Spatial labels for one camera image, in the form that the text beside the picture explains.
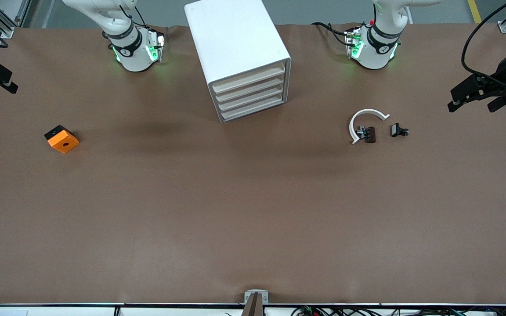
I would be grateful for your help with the white table edge rail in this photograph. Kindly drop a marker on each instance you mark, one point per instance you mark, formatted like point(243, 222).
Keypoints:
point(59, 310)

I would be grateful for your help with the small brown black connector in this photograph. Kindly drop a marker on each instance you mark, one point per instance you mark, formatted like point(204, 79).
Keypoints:
point(369, 134)

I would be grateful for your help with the brown table cover mat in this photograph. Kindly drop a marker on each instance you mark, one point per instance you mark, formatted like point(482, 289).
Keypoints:
point(253, 219)

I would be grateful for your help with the small black clip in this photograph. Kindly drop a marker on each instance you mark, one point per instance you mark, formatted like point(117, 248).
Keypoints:
point(397, 130)

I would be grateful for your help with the white plastic tray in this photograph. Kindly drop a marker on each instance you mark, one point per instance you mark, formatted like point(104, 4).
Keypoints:
point(248, 79)

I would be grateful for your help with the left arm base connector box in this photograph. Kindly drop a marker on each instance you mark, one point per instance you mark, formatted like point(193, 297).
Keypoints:
point(353, 44)

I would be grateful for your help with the grey metal bracket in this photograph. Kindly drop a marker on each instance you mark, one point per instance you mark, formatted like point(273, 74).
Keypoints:
point(248, 296)

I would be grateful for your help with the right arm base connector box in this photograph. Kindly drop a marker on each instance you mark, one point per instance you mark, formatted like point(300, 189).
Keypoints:
point(158, 46)

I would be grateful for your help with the orange black button box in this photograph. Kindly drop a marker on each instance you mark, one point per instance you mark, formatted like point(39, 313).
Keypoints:
point(63, 141)

